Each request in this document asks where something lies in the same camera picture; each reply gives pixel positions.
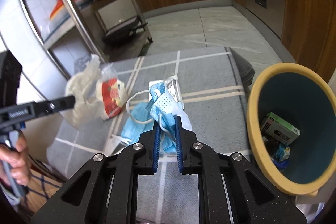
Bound blue surgical masks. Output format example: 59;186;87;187
121;75;193;156

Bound clear plastic bag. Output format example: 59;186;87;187
62;54;118;129

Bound green white medicine box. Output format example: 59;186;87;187
261;112;301;146

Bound blue silver foil wrapper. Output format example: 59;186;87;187
271;144;290;171

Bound red floral paper packet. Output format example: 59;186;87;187
96;78;128;121

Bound teal yellow-rimmed trash bin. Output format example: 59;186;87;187
247;63;335;196

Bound person's left hand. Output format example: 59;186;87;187
0;131;31;186

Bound grey plaid cushion mat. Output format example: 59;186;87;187
47;47;255;223

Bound black pan on shelf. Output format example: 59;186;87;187
102;16;147;48

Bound stainless steel shelf rack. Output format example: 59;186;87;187
19;0;153;79

